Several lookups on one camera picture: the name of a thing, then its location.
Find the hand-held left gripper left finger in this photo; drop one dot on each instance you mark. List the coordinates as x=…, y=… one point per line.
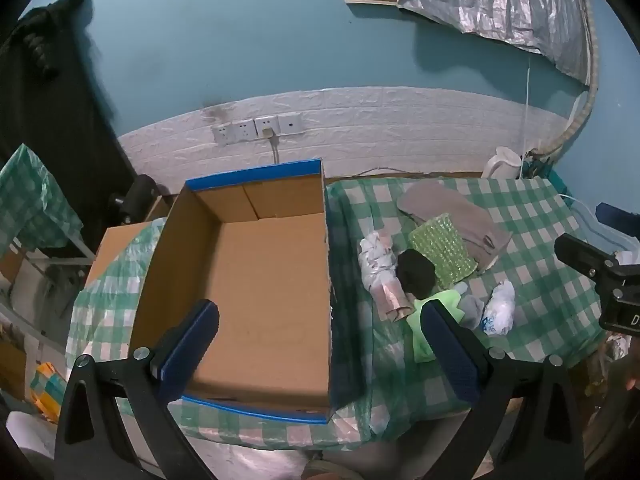
x=192, y=337

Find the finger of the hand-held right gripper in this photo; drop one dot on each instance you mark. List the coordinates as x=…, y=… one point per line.
x=617, y=219
x=580, y=255

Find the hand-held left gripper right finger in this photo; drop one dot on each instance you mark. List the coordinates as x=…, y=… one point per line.
x=450, y=345

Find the light green cloth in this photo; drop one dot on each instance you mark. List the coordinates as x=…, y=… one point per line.
x=419, y=335

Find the white plastic bag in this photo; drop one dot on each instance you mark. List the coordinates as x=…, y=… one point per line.
x=500, y=305

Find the black cloth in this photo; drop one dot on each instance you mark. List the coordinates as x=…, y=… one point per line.
x=415, y=272

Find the blue-rimmed cardboard box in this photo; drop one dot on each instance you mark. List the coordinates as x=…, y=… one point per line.
x=270, y=285

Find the grey towel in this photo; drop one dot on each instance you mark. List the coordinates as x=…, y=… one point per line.
x=450, y=210

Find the grey-blue sock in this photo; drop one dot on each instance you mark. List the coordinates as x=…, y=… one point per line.
x=470, y=310

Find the green checked tablecloth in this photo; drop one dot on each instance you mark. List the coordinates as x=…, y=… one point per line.
x=530, y=240

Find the pink foil packet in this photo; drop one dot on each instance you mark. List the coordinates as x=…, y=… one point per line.
x=392, y=300

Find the green bubble wrap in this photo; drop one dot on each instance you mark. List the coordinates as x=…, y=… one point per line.
x=442, y=247

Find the insulated pipe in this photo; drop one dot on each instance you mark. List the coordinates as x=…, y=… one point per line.
x=575, y=120

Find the plain brown cardboard box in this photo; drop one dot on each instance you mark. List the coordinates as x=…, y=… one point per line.
x=120, y=245

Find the white kettle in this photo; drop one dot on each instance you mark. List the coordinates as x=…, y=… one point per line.
x=502, y=165

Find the black cylinder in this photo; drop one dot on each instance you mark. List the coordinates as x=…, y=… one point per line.
x=140, y=195

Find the orange and teal package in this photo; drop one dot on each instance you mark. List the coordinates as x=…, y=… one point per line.
x=47, y=392

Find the green checked side cloth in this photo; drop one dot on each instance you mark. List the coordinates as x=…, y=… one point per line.
x=30, y=195

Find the silver tarp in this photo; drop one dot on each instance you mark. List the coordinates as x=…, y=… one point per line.
x=500, y=0

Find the black curtain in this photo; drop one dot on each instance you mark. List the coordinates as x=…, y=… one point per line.
x=50, y=110

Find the wooden strip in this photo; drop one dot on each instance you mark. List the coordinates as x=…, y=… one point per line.
x=372, y=1

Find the white metal table frame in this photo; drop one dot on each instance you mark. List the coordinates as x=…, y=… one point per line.
x=75, y=252

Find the white wall socket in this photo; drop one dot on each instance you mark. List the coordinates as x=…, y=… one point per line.
x=222, y=133
x=266, y=124
x=244, y=129
x=290, y=123

